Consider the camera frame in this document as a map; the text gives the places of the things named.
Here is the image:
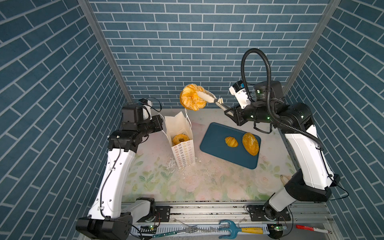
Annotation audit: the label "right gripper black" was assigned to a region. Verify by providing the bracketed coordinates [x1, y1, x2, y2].
[223, 99, 273, 125]

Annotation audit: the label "white paper bag with pattern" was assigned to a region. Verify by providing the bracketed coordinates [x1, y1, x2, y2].
[163, 109, 196, 169]

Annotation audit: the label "ring-shaped bread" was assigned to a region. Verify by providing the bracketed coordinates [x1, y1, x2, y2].
[172, 134, 190, 146]

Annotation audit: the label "sesame oval bread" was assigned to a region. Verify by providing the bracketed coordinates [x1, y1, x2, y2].
[242, 133, 259, 156]

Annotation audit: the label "large sugared twisted bun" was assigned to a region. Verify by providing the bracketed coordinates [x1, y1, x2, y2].
[180, 84, 207, 111]

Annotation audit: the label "metal tongs white tips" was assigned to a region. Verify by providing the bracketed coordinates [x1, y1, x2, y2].
[197, 91, 234, 117]

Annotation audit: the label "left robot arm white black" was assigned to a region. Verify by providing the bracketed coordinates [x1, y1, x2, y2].
[76, 99, 163, 240]

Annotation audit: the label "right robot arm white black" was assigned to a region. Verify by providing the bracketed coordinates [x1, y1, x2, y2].
[229, 81, 340, 221]

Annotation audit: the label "teal rectangular tray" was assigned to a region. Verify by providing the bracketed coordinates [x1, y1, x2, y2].
[200, 123, 259, 170]

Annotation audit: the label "red white marker pen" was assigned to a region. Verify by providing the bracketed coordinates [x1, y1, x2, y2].
[296, 225, 332, 234]

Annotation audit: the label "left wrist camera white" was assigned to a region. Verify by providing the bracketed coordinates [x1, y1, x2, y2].
[139, 99, 152, 120]

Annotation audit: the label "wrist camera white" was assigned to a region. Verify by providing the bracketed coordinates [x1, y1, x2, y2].
[229, 81, 251, 109]
[139, 99, 152, 120]

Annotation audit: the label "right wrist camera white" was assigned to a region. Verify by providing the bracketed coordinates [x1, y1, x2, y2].
[229, 81, 251, 109]

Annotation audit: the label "black corrugated cable hose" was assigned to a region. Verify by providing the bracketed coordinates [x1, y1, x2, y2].
[240, 48, 325, 149]

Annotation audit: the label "metal fork green handle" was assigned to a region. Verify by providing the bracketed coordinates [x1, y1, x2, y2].
[152, 226, 198, 239]

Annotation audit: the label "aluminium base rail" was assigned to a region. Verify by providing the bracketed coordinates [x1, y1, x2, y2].
[156, 201, 334, 224]

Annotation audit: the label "teal garden fork yellow handle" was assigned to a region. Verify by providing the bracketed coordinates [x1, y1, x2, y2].
[219, 220, 264, 240]

